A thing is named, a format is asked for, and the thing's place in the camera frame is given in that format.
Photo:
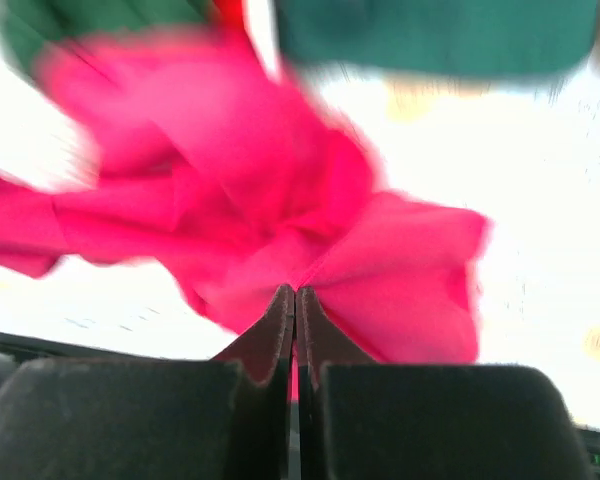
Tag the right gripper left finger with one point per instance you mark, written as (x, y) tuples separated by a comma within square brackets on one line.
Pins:
[(71, 412)]

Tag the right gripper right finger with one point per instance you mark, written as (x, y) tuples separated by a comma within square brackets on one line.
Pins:
[(363, 420)]

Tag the teal shorts on hanger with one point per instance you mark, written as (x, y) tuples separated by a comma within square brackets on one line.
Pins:
[(480, 39)]

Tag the dark green garment in basket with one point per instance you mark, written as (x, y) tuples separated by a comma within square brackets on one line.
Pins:
[(28, 26)]

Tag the magenta t shirt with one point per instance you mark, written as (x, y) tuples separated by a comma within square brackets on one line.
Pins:
[(236, 185)]

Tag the red garment in basket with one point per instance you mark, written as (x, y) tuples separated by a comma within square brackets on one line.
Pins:
[(230, 13)]

